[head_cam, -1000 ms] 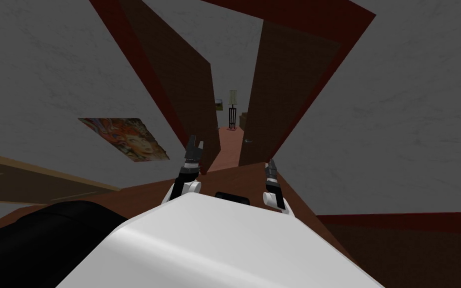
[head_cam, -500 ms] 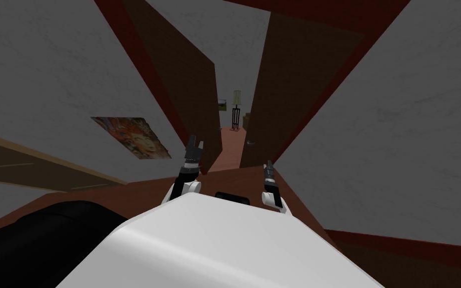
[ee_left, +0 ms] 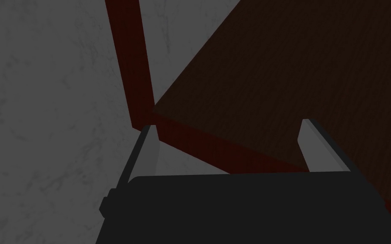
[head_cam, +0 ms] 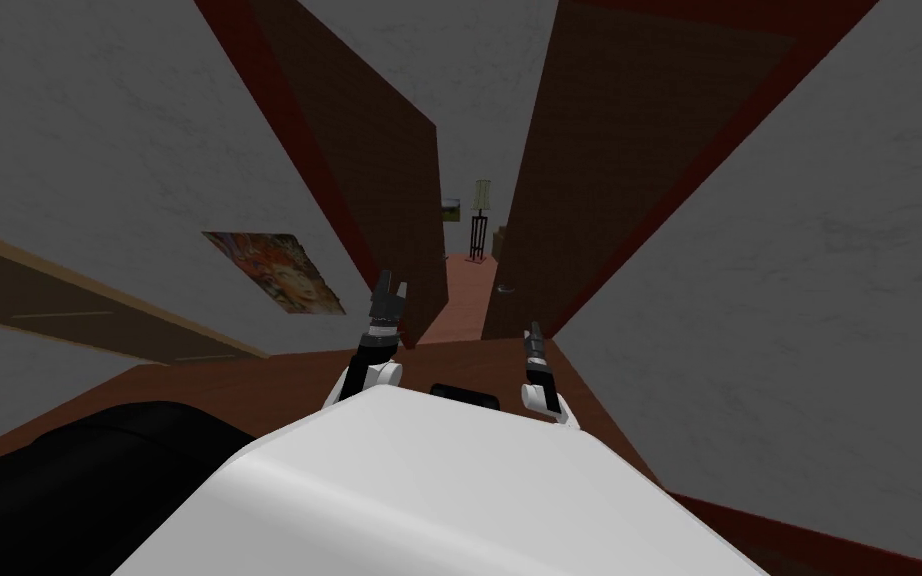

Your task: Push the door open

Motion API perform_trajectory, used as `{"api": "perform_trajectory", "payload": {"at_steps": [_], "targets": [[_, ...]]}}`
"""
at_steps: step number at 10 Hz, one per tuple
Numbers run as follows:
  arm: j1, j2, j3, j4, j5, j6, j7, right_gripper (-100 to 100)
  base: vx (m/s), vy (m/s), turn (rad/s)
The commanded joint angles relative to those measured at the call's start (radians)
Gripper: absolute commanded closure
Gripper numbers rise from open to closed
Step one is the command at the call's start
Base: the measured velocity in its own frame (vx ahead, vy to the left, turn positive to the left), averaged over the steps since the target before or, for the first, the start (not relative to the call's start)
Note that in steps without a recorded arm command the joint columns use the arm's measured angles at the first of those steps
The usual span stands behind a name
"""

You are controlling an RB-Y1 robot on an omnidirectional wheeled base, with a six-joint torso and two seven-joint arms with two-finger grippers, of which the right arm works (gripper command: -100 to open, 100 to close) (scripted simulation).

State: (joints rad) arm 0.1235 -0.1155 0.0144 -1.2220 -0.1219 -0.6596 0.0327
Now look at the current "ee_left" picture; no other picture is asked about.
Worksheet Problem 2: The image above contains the dark brown wooden table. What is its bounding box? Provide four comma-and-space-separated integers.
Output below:
104, 0, 391, 242

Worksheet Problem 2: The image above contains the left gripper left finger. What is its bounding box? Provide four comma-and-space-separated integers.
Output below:
116, 125, 161, 190

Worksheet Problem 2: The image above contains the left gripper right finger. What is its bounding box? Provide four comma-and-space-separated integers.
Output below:
297, 118, 352, 173

